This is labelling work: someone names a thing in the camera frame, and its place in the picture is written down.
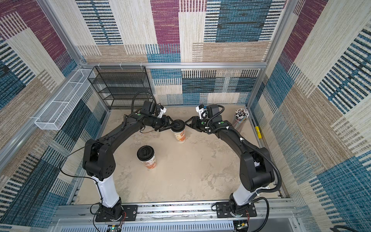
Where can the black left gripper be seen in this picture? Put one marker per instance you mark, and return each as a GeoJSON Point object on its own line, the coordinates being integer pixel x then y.
{"type": "Point", "coordinates": [167, 124]}

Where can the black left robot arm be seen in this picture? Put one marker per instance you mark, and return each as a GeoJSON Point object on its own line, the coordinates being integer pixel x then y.
{"type": "Point", "coordinates": [99, 161]}

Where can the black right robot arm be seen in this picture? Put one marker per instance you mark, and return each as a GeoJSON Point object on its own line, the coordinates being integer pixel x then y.
{"type": "Point", "coordinates": [258, 174]}

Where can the white mesh wall basket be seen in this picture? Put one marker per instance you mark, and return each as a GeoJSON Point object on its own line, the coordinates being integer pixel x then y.
{"type": "Point", "coordinates": [58, 111]}

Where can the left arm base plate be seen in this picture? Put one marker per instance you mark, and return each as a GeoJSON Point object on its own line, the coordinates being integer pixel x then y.
{"type": "Point", "coordinates": [117, 213]}

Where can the paper milk tea cup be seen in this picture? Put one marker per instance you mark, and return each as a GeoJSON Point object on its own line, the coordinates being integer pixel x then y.
{"type": "Point", "coordinates": [151, 164]}
{"type": "Point", "coordinates": [180, 136]}

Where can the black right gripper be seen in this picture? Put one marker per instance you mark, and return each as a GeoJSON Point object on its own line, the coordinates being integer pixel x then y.
{"type": "Point", "coordinates": [195, 124]}

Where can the black wire shelf rack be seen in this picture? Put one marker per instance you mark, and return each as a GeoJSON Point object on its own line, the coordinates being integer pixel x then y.
{"type": "Point", "coordinates": [120, 87]}

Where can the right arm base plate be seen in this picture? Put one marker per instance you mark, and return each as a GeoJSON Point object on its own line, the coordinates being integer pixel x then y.
{"type": "Point", "coordinates": [227, 210]}

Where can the yellow marker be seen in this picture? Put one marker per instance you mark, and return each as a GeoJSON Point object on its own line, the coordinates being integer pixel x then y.
{"type": "Point", "coordinates": [258, 132]}

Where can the black cup lid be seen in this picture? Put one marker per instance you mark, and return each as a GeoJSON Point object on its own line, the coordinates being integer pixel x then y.
{"type": "Point", "coordinates": [177, 126]}
{"type": "Point", "coordinates": [145, 153]}

